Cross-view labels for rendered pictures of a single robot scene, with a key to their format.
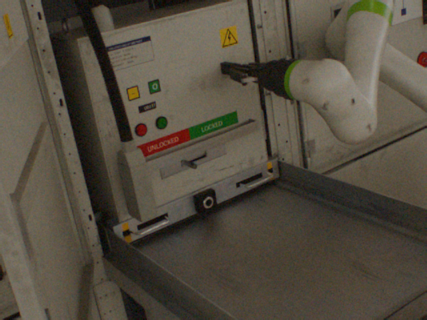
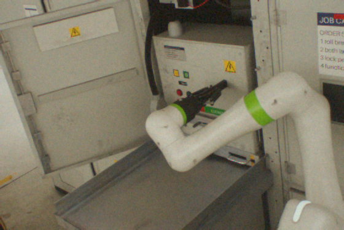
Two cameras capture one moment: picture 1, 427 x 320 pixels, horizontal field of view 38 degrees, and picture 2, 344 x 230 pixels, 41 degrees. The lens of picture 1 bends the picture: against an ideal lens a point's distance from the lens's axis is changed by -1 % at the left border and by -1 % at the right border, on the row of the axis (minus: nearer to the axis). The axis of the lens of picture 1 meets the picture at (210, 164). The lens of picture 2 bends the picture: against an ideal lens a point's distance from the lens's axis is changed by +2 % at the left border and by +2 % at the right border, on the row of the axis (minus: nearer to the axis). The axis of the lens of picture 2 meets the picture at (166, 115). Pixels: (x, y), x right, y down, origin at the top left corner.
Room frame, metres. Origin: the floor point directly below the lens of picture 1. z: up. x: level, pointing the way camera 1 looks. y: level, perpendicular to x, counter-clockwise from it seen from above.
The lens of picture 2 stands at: (1.06, -1.69, 1.96)
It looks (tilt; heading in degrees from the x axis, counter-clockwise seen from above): 26 degrees down; 80
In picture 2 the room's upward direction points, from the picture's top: 11 degrees counter-clockwise
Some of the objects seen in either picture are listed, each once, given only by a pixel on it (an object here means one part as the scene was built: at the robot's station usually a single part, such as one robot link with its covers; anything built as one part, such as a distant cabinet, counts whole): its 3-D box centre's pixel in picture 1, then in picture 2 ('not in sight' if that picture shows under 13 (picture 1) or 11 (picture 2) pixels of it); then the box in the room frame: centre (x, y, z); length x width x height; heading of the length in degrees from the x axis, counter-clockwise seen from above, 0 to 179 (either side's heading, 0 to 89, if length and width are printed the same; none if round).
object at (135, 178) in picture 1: (135, 183); (161, 115); (1.37, 0.18, 1.04); 0.08 x 0.05 x 0.17; 31
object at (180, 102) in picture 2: (290, 80); (182, 112); (1.38, -0.22, 1.22); 0.09 x 0.06 x 0.12; 122
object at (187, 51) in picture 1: (185, 111); (201, 96); (1.54, 0.04, 1.15); 0.48 x 0.01 x 0.48; 121
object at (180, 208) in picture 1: (198, 197); (212, 144); (1.55, 0.05, 0.89); 0.54 x 0.05 x 0.06; 121
